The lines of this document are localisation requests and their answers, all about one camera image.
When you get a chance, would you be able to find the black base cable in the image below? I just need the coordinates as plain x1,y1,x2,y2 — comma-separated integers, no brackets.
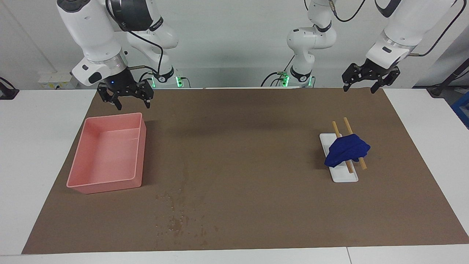
261,55,294,87
139,71,154,88

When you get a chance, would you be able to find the white rectangular tray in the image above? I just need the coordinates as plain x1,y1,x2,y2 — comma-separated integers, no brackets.
320,133,359,183

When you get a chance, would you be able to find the brown table mat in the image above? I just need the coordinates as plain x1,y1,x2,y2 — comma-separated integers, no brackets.
21,87,469,254

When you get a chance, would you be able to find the blue towel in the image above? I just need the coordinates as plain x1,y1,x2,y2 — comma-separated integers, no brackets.
324,133,371,168

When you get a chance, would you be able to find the black clamp mount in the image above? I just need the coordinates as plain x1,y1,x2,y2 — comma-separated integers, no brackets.
0,77,19,100

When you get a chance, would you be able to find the wooden rod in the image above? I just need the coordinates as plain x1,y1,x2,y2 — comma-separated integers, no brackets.
343,117,368,170
332,121,355,174

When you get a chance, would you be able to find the black stand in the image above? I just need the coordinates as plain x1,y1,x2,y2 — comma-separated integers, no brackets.
427,59,469,98

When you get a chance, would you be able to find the pink plastic bin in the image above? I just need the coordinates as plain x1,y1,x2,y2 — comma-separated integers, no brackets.
66,112,147,194

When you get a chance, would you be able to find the white wall socket box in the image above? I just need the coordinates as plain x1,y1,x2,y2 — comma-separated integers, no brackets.
38,71,78,89

